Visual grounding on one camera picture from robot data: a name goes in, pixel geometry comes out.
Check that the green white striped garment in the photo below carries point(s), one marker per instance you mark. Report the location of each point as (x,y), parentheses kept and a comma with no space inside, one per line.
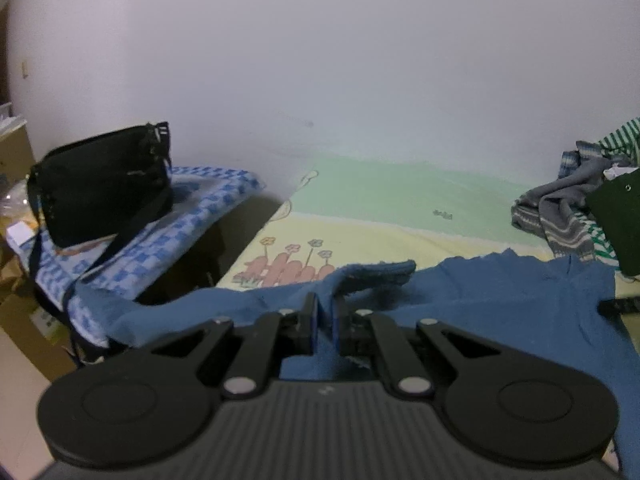
(625,135)

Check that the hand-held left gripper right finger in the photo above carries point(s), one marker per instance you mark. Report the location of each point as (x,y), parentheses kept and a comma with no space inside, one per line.
(340,327)

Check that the dark green garment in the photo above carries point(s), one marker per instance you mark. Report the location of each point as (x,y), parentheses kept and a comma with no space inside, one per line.
(620,220)

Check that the blue knit sweater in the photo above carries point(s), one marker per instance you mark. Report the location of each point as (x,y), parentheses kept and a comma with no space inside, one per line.
(500,300)

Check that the clear plastic bag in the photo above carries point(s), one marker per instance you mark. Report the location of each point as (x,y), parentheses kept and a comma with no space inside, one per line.
(15,195)

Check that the grey striped garment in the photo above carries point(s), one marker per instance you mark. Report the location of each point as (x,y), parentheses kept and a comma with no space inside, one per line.
(555,210)

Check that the small white box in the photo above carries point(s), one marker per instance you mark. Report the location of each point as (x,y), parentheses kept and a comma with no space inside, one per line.
(22,234)

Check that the cardboard box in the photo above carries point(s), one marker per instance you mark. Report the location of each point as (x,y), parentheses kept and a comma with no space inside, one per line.
(15,150)
(25,320)

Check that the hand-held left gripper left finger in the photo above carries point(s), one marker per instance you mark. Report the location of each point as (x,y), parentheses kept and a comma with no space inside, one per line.
(312,322)

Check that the blue checkered blanket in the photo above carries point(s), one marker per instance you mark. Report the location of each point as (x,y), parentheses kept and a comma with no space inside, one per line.
(200,200)

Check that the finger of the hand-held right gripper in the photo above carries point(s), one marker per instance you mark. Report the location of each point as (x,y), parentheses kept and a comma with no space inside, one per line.
(622,306)

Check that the black shoulder bag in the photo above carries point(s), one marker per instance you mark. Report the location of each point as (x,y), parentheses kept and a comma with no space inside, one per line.
(100,185)

